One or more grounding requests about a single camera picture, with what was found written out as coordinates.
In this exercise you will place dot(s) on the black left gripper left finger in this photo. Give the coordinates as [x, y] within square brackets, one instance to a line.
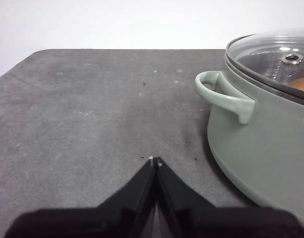
[104, 220]

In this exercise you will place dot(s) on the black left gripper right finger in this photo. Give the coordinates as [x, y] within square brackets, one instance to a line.
[203, 220]

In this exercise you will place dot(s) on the pale green electric cooking pot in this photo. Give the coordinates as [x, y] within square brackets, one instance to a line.
[256, 148]

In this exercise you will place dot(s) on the glass lid with green knob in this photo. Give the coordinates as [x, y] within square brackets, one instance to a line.
[270, 57]

